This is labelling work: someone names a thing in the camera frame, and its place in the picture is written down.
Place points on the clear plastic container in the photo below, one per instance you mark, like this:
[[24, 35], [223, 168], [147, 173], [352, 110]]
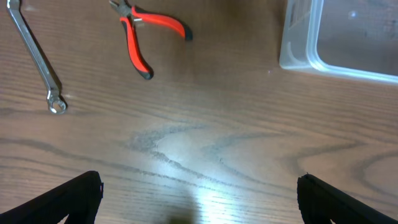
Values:
[[354, 39]]

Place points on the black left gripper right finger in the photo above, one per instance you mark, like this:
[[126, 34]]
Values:
[[321, 203]]

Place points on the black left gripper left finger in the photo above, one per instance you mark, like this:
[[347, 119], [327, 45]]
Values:
[[75, 201]]

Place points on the silver combination wrench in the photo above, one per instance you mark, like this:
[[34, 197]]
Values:
[[56, 103]]

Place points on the red black pliers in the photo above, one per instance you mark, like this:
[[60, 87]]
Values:
[[128, 15]]

